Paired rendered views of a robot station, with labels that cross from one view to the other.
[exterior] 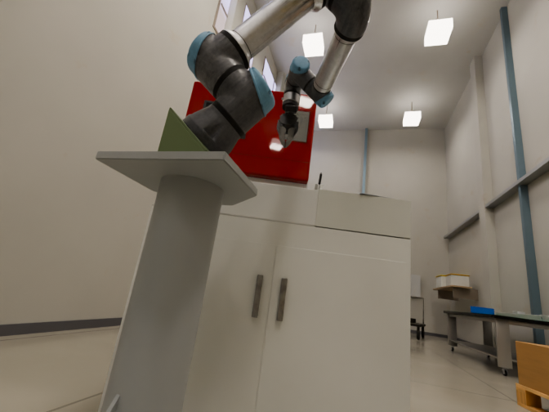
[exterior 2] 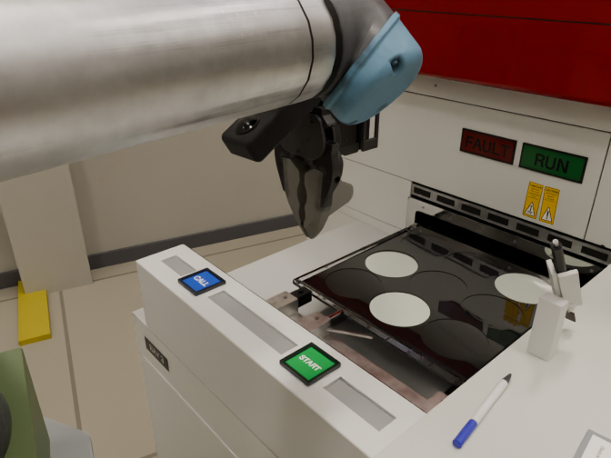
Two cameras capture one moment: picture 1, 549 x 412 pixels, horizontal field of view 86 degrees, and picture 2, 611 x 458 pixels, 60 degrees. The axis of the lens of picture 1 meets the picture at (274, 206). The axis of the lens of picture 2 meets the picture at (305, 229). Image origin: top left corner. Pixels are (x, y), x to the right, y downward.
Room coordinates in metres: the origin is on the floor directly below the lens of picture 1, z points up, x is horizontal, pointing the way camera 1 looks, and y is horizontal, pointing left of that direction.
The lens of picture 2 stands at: (0.74, -0.39, 1.42)
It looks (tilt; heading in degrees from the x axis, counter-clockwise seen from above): 26 degrees down; 47
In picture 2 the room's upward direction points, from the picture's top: straight up
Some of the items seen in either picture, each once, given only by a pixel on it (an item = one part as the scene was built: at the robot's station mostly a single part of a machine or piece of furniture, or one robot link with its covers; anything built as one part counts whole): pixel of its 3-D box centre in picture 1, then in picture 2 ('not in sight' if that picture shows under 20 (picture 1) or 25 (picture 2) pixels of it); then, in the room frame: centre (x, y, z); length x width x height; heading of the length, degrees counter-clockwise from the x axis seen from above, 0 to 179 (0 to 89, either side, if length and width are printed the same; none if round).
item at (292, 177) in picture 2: (282, 139); (312, 191); (1.12, 0.01, 1.19); 0.06 x 0.03 x 0.09; 178
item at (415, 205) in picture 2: not in sight; (492, 247); (1.68, 0.05, 0.89); 0.44 x 0.02 x 0.10; 88
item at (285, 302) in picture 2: not in sight; (274, 309); (1.21, 0.19, 0.89); 0.08 x 0.03 x 0.03; 178
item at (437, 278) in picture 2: not in sight; (437, 286); (1.47, 0.04, 0.90); 0.34 x 0.34 x 0.01; 89
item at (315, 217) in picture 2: (289, 140); (332, 199); (1.12, -0.02, 1.19); 0.06 x 0.03 x 0.09; 178
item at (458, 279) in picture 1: (457, 280); not in sight; (6.86, -4.41, 1.38); 0.46 x 0.38 x 0.26; 163
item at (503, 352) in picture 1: (492, 335); not in sight; (4.60, -3.46, 0.39); 2.15 x 0.86 x 0.78; 163
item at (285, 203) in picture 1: (244, 201); (253, 359); (1.11, 0.12, 0.89); 0.55 x 0.09 x 0.14; 88
